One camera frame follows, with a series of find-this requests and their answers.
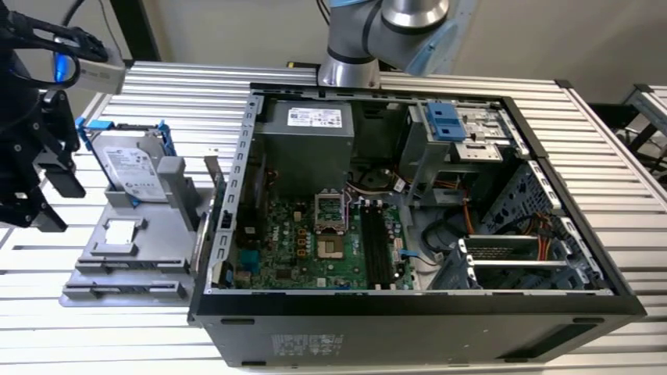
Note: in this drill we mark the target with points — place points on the CPU socket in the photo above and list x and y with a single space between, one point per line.
332 246

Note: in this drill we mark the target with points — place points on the teal expansion slot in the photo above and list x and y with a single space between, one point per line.
250 259

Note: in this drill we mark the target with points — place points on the black RAM slot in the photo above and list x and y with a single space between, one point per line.
373 242
388 242
366 242
381 242

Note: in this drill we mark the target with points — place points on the silver CPU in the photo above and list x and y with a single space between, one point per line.
121 232

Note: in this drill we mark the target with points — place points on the black open PC case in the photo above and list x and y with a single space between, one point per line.
365 336

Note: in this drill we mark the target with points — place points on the thin locking lever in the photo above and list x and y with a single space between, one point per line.
346 213

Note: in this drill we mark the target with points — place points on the graphics card with metal bracket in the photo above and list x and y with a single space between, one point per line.
211 172

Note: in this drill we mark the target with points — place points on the grey metal drive cage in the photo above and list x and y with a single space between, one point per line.
422 156

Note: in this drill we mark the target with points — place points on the black upright post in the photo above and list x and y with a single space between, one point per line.
138 31

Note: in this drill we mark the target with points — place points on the black chair base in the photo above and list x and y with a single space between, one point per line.
616 115

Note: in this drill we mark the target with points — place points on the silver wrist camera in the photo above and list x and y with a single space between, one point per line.
102 76

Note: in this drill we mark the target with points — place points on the grey power supply unit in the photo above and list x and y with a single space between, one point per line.
302 156

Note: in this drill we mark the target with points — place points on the hard disk in blue carrier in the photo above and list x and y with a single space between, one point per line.
125 164

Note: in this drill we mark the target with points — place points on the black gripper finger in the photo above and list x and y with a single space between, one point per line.
65 183
47 220

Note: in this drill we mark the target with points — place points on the dark RAM stick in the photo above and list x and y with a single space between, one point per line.
143 267
135 290

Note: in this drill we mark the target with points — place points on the green motherboard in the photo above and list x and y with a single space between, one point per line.
291 250

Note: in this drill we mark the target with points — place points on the yellow black plug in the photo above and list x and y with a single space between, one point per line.
291 63

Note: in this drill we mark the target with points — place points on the blue drive latch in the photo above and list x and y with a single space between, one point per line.
446 121

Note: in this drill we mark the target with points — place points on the metal disk bay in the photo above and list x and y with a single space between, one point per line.
501 265

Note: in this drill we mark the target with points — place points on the grey parts rack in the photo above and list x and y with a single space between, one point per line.
157 242

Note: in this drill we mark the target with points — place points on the aluminium frame table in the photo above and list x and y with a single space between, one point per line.
652 101

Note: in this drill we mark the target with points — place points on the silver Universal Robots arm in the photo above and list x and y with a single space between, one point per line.
354 39

